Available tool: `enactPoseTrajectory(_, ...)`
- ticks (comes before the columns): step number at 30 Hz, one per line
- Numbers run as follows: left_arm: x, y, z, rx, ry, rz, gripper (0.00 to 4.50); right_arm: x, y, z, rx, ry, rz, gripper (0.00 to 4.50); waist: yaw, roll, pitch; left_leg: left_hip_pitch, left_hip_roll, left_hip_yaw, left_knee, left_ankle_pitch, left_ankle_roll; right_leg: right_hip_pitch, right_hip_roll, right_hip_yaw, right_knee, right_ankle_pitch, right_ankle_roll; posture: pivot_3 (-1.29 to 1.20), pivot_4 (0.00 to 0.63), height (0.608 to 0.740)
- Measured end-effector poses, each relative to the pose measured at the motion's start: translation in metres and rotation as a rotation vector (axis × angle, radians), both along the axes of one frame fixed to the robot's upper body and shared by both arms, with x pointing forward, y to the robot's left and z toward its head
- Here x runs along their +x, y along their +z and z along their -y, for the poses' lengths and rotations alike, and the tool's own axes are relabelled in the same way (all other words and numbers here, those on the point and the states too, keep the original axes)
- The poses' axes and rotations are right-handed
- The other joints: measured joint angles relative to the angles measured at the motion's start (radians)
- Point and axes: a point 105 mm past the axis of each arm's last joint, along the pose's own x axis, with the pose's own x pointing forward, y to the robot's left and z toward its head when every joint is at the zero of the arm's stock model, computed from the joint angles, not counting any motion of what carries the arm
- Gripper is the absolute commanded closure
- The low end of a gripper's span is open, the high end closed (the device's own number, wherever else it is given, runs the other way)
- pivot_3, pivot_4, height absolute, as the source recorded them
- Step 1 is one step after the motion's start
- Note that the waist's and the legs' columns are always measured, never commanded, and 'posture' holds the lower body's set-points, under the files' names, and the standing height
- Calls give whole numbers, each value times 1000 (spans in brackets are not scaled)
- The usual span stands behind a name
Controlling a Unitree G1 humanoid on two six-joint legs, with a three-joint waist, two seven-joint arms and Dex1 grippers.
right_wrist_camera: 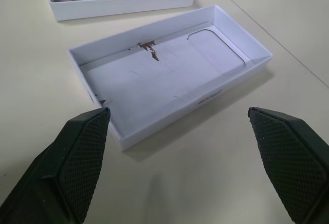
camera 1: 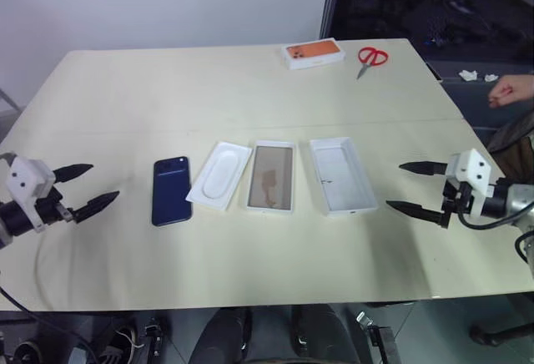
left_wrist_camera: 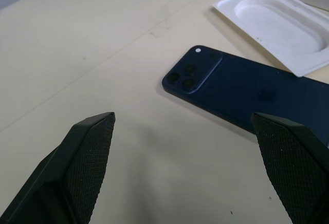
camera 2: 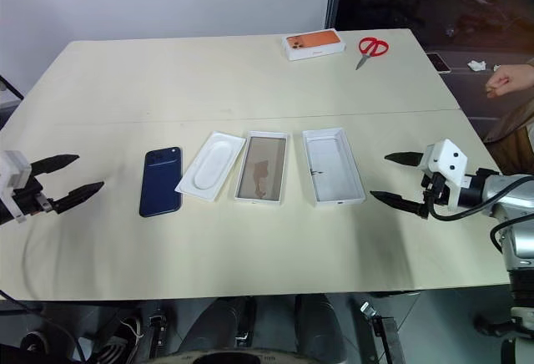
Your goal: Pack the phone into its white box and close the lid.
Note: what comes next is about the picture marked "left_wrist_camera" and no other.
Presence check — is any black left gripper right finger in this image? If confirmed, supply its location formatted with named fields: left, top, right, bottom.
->
left=251, top=112, right=329, bottom=224

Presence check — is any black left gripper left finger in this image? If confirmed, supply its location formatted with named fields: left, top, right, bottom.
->
left=0, top=111, right=116, bottom=224

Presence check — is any dark blue smartphone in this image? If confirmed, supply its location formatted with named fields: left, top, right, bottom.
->
left=161, top=45, right=329, bottom=150

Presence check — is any white moulded pulp tray insert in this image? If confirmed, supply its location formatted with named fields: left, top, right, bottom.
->
left=212, top=0, right=329, bottom=78

